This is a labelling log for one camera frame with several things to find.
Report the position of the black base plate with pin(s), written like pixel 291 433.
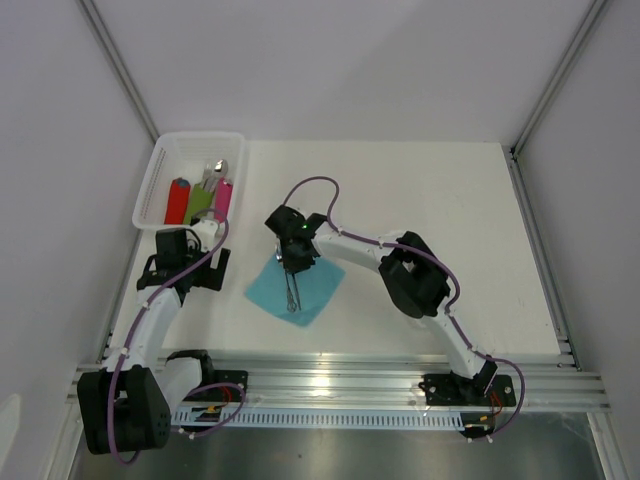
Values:
pixel 453 390
pixel 224 394

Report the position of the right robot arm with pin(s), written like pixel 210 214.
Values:
pixel 418 284

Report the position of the aluminium mounting rail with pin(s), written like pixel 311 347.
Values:
pixel 389 382

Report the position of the white slotted cable duct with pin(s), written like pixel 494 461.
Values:
pixel 410 420

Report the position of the pink napkin roll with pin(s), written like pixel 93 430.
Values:
pixel 223 197

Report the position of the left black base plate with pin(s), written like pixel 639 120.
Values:
pixel 224 394

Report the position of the right aluminium frame post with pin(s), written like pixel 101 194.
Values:
pixel 571 54

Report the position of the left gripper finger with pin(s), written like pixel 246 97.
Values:
pixel 221 258
pixel 215 279

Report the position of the ornate silver spoon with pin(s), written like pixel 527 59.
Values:
pixel 296 295

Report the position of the teal paper napkin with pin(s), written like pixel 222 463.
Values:
pixel 297 299

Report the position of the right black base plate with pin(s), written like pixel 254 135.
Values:
pixel 453 390

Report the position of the large white plastic basket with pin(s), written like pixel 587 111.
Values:
pixel 185 155

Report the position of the left aluminium frame post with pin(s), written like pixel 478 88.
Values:
pixel 116 62

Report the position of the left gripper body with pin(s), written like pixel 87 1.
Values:
pixel 200 276

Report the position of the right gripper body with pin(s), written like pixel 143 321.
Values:
pixel 291 256

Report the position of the aluminium frame post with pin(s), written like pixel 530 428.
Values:
pixel 116 62
pixel 571 54

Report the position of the ornate silver fork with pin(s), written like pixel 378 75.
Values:
pixel 290 295

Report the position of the red napkin roll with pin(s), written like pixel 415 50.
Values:
pixel 177 201

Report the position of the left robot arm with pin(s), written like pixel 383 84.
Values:
pixel 126 406

